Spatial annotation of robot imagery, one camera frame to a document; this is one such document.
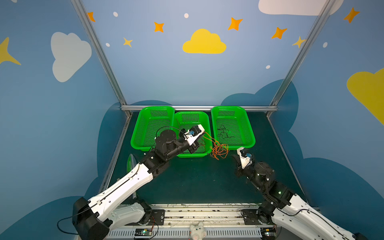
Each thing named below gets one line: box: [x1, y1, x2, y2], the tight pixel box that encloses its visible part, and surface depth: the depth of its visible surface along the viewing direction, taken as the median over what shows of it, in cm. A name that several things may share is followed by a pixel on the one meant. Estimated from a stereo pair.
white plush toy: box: [189, 222, 207, 240], surface depth 69 cm
